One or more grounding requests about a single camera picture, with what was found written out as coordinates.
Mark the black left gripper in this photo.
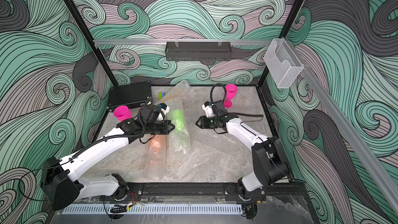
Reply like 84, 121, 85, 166
144, 120, 176, 136

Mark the pink wine glass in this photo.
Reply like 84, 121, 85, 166
114, 105, 132, 122
224, 84, 238, 108

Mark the bubble green glass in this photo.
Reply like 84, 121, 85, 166
165, 97, 191, 154

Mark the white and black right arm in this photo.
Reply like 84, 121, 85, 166
195, 114, 289, 192

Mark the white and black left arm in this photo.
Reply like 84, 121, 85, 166
40, 118, 175, 211

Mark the bubble wrapped orange glass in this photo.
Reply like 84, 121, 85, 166
145, 135, 167, 181

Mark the bubble wrapped yellow glass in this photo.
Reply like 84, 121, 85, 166
157, 80, 194, 111

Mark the black ribbed case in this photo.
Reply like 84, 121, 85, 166
107, 82, 152, 112

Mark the green toy brick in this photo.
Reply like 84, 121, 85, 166
158, 92, 165, 100

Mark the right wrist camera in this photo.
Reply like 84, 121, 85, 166
202, 101, 228, 118

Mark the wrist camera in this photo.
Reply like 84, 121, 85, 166
202, 101, 228, 118
139, 103, 170, 123

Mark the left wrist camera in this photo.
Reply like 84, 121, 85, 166
139, 103, 170, 123

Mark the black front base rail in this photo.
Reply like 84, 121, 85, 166
58, 181, 307, 203

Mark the black wall tray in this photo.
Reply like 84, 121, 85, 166
165, 42, 232, 62

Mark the clear acrylic wall bin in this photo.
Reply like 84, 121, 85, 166
264, 38, 304, 89

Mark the aluminium back rail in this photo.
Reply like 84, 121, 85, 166
93, 38, 272, 46

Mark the aluminium rail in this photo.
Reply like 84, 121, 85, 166
93, 38, 272, 46
285, 39, 398, 214

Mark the white slotted cable duct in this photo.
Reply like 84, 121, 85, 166
61, 203, 243, 215

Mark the aluminium right rail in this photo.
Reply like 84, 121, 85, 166
285, 39, 398, 214

